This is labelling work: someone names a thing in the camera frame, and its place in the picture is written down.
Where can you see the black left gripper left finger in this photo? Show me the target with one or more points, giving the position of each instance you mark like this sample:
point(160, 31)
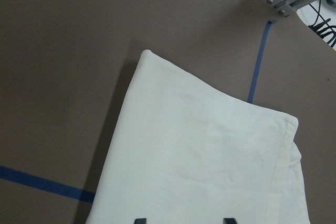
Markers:
point(140, 219)

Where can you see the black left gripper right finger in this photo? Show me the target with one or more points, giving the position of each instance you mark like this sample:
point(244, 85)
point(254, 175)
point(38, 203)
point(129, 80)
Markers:
point(232, 217)

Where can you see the cream long-sleeve cat shirt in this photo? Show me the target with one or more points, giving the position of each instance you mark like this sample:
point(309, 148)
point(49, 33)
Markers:
point(184, 152)

